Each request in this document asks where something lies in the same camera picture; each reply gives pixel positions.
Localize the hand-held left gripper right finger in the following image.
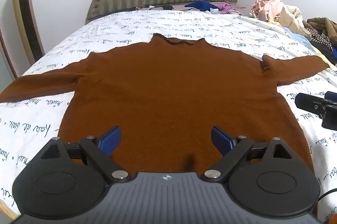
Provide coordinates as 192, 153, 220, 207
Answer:
201, 126, 293, 184

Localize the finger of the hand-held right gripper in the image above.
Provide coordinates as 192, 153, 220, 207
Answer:
295, 93, 337, 131
325, 91, 337, 104

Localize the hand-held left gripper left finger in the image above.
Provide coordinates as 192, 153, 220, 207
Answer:
39, 126, 132, 184

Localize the brown knit sweater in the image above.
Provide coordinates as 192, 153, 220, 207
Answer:
0, 34, 330, 174

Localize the pink clothes pile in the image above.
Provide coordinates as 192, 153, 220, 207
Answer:
251, 0, 286, 23

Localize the black zigzag patterned cloth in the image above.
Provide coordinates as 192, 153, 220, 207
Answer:
309, 29, 334, 52

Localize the light blue cloth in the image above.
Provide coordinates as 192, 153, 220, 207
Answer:
286, 27, 314, 48

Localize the olive jacket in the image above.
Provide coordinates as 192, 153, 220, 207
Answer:
303, 17, 337, 42

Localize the cream padded jacket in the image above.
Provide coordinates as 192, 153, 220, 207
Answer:
274, 5, 313, 38

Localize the white script-printed blanket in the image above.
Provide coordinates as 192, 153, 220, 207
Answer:
0, 9, 337, 216

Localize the dark blue cloth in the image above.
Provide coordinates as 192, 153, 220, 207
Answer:
185, 1, 219, 11

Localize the gold tower air conditioner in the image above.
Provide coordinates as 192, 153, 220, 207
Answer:
11, 0, 45, 65

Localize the black charger cable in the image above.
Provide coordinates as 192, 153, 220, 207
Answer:
135, 4, 174, 11

